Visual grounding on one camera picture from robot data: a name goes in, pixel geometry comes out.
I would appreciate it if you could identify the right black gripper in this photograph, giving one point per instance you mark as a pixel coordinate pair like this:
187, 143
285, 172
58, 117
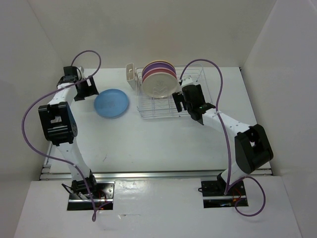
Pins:
179, 97

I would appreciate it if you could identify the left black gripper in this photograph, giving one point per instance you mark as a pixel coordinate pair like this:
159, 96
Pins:
91, 90

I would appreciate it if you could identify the cream plastic plate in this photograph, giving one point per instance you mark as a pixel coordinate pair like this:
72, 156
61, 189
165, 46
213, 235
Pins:
160, 85

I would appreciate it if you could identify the blue plastic plate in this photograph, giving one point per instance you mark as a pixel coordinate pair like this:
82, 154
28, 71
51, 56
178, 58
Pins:
111, 103

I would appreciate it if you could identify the pink plastic plate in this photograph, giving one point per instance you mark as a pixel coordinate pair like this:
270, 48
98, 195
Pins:
159, 70

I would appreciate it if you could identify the purple plastic plate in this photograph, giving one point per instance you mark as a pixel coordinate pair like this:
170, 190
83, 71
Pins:
157, 65

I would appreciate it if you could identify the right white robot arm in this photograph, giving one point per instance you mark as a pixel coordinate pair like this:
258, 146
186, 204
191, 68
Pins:
248, 145

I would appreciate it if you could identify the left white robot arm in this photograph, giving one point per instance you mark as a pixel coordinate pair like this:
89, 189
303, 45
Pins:
61, 130

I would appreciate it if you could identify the cream cutlery holder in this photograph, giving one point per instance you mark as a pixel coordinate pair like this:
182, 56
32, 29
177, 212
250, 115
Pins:
131, 75

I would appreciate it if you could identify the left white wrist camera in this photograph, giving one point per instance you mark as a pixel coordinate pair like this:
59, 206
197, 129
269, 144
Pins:
81, 72

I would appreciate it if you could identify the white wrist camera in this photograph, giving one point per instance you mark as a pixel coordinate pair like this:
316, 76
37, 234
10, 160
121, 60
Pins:
81, 72
186, 81

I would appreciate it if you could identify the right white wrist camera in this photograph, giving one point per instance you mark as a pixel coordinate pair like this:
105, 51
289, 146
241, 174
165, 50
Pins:
186, 81

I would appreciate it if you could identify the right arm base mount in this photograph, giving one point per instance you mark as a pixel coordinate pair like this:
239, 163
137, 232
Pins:
213, 189

